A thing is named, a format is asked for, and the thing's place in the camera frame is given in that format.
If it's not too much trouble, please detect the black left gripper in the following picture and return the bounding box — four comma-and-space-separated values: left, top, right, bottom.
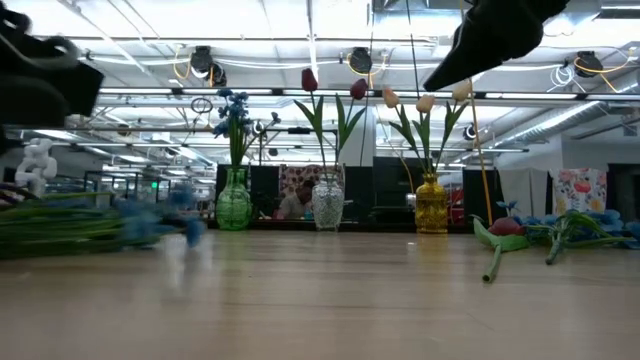
0, 69, 66, 156

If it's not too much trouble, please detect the blue artificial flower bunch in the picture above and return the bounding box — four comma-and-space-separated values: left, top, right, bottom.
212, 88, 282, 169
494, 199, 640, 266
0, 182, 207, 261

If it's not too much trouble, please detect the dark red artificial tulip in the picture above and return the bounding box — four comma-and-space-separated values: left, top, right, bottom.
292, 68, 331, 176
333, 78, 370, 174
469, 213, 531, 285

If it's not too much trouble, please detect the yellow glass vase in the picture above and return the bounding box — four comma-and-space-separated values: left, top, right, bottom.
414, 172, 449, 235

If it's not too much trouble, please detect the clear glass vase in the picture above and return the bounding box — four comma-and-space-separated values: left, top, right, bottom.
311, 172, 346, 232

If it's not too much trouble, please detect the green glass vase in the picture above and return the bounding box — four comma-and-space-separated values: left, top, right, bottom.
215, 167, 253, 232

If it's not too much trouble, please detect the long ceiling light strip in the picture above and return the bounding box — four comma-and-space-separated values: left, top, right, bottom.
97, 85, 640, 102

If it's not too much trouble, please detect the white pillar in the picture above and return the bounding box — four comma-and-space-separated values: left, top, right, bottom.
339, 104, 377, 166

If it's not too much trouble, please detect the black partition panel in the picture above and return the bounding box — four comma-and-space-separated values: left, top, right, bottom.
344, 156, 435, 224
462, 167, 506, 216
214, 163, 281, 221

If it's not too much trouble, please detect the white hanging cloth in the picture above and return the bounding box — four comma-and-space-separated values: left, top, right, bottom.
497, 167, 551, 219

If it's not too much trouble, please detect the floral printed cloth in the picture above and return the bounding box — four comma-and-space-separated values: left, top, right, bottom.
548, 167, 609, 215

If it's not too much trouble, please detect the red patterned panel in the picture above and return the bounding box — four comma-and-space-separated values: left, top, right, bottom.
278, 163, 346, 201

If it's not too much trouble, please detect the person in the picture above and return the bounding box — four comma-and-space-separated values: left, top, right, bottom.
276, 178, 317, 221

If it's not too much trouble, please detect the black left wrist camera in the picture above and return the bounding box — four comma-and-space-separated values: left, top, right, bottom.
49, 62, 105, 120

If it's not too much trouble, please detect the black hanging cable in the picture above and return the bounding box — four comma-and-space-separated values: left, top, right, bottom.
404, 0, 429, 167

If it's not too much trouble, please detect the yellow hanging cable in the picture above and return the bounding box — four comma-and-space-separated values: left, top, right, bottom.
469, 79, 495, 226

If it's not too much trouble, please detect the black ceiling cable reel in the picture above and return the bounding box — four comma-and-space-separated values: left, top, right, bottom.
573, 49, 605, 79
348, 46, 374, 75
189, 44, 229, 89

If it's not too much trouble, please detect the silver air duct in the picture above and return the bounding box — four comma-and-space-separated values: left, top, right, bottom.
492, 74, 640, 149

